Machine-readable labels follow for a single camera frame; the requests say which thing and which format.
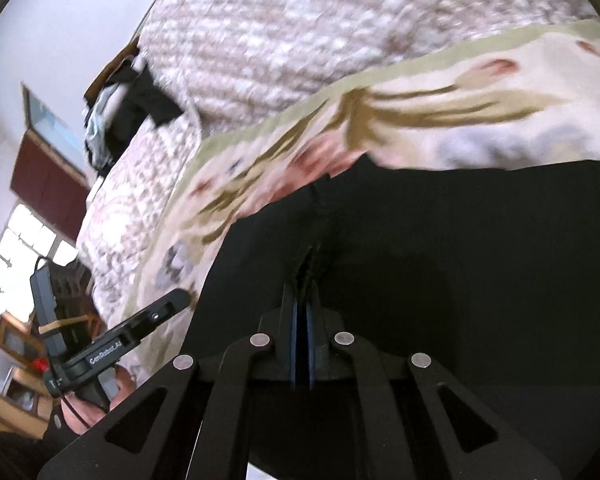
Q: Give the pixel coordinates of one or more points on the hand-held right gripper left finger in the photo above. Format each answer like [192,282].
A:
[294,340]

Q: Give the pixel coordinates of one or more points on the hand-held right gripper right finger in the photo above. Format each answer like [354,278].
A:
[311,340]

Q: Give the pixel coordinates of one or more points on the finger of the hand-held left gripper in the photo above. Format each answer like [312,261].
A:
[155,315]

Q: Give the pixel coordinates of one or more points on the black pants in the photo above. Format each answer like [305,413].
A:
[455,260]

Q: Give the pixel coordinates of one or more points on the person's left hand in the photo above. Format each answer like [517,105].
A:
[122,385]

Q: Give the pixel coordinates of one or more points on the wooden furniture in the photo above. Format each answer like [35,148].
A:
[10,340]

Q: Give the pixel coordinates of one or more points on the bright window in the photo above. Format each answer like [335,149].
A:
[20,245]

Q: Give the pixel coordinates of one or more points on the light blue cloth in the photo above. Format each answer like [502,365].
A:
[97,125]

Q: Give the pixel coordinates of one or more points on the dark cloth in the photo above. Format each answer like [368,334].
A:
[150,100]

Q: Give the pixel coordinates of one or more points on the wooden framed glass panel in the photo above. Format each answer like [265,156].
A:
[45,120]

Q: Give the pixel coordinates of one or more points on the floral fleece blanket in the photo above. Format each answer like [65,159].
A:
[480,90]

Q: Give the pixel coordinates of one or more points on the grey white quilted bedspread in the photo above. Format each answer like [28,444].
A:
[280,35]

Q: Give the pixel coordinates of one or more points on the maroon wall cabinet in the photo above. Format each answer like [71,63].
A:
[45,180]

